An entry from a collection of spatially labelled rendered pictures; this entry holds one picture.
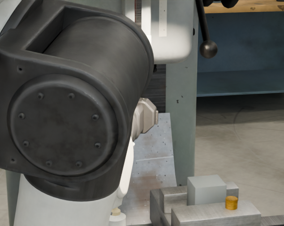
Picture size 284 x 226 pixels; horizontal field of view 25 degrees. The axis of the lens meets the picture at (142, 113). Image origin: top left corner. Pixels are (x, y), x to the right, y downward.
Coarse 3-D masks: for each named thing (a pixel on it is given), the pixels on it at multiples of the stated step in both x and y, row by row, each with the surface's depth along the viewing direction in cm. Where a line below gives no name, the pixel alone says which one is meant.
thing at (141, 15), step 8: (128, 0) 95; (136, 0) 95; (144, 0) 96; (128, 8) 95; (136, 8) 95; (144, 8) 96; (128, 16) 96; (136, 16) 96; (144, 16) 96; (144, 24) 97; (144, 32) 97
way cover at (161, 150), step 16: (160, 128) 153; (144, 144) 152; (160, 144) 153; (144, 160) 152; (160, 160) 152; (144, 176) 151; (160, 176) 151; (128, 192) 149; (144, 192) 149; (128, 208) 147; (144, 208) 147; (128, 224) 145; (144, 224) 145
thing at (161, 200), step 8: (232, 184) 127; (152, 192) 133; (160, 192) 125; (168, 192) 123; (176, 192) 123; (184, 192) 123; (232, 192) 125; (152, 200) 132; (160, 200) 125; (168, 200) 123; (176, 200) 123; (184, 200) 124; (152, 208) 133; (160, 208) 126; (168, 208) 123; (152, 216) 133; (160, 216) 126; (168, 216) 123; (160, 224) 127; (168, 224) 120
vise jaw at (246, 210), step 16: (176, 208) 117; (192, 208) 117; (208, 208) 117; (224, 208) 117; (240, 208) 117; (176, 224) 114; (192, 224) 113; (208, 224) 113; (224, 224) 114; (240, 224) 115; (256, 224) 115
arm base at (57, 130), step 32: (64, 0) 58; (32, 32) 50; (0, 64) 47; (32, 64) 46; (64, 64) 46; (0, 96) 48; (32, 96) 46; (64, 96) 46; (96, 96) 46; (0, 128) 49; (32, 128) 48; (64, 128) 47; (96, 128) 47; (128, 128) 48; (0, 160) 50; (32, 160) 49; (64, 160) 48; (96, 160) 48
